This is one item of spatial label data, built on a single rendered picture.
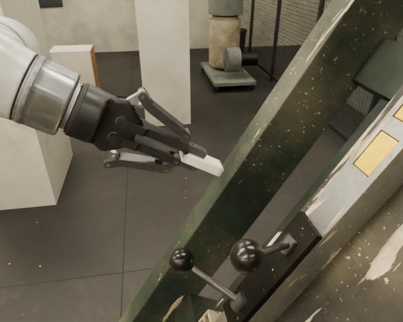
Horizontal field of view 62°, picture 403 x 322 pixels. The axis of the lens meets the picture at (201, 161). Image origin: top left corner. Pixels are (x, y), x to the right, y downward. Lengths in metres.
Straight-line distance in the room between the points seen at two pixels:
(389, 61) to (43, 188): 2.84
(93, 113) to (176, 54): 3.69
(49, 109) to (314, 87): 0.42
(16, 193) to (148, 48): 2.09
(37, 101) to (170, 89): 3.82
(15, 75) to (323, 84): 0.47
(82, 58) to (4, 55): 4.95
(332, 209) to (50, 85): 0.37
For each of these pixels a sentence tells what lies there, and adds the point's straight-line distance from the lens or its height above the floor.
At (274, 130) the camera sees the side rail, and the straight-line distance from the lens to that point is 0.62.
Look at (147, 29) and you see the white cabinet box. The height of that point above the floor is 1.18.
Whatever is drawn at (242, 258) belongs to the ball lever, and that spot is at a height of 1.56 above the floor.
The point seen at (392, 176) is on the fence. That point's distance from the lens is 0.44.
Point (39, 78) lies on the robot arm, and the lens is 0.44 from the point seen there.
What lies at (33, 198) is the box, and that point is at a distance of 3.21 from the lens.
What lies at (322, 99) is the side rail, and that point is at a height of 1.61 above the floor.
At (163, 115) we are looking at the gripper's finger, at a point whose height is 1.64.
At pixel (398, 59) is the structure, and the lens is 0.61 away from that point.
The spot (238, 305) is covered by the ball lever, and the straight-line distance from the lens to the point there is 0.52.
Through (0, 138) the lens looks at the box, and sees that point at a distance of 2.97.
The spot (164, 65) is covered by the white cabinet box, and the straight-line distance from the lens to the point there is 4.13.
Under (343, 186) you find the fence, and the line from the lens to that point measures 0.45.
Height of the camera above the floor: 1.82
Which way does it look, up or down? 31 degrees down
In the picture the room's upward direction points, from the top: straight up
